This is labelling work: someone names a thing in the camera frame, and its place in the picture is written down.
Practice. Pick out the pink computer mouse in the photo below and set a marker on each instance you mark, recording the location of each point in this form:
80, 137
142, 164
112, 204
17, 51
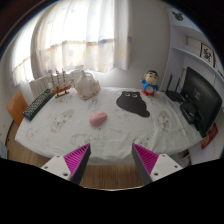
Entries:
98, 118

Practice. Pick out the cartoon boy figurine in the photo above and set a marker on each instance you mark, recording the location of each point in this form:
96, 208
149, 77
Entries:
150, 85

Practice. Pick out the black desktop device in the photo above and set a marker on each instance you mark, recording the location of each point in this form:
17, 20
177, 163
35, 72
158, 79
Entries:
188, 112

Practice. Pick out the black router with antennas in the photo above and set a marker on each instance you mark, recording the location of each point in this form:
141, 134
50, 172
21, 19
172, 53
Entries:
174, 96

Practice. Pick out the white wall shelf unit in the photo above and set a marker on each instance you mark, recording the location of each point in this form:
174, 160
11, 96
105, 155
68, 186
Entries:
196, 43

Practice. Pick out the wooden chair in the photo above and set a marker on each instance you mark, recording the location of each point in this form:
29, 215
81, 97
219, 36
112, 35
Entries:
16, 107

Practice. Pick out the white star-print curtain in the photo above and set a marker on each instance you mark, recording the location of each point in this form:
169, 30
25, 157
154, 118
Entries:
76, 33

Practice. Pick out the large white conch shell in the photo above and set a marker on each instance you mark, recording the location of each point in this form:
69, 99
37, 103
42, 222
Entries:
87, 86

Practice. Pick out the black cat-shaped mouse pad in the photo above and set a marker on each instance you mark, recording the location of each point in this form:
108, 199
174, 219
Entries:
132, 102

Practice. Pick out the wooden model sailing ship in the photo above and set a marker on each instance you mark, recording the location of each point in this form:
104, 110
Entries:
61, 87

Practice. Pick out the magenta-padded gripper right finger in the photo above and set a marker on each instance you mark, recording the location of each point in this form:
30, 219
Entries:
146, 160

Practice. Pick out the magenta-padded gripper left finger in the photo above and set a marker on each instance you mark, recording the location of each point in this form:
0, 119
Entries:
77, 159

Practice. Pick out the white printed tablecloth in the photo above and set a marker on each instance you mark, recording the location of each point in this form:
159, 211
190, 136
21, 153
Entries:
133, 133

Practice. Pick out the red paper packet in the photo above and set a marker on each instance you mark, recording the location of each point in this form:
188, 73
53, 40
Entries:
210, 136

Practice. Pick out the black monitor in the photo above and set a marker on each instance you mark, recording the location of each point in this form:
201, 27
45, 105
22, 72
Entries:
202, 97

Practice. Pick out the black keyboard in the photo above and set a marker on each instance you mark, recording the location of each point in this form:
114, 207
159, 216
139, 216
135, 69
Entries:
37, 105

